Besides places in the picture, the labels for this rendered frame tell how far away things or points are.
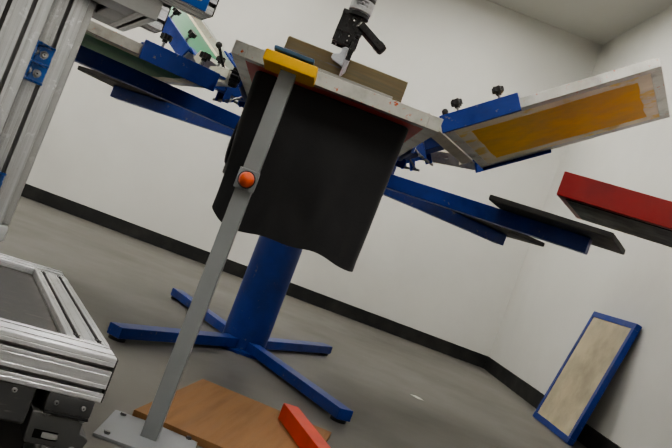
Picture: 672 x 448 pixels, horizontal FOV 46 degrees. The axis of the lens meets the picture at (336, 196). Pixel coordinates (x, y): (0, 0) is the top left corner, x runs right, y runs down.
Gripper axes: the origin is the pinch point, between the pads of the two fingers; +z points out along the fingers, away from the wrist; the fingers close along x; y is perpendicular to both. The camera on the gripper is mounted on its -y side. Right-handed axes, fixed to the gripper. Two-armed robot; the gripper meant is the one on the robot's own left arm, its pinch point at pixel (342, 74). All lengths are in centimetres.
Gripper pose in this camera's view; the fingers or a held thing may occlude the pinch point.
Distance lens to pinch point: 256.4
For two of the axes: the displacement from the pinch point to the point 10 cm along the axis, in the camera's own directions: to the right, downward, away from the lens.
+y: -9.3, -3.6, -0.4
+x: 0.5, -0.4, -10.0
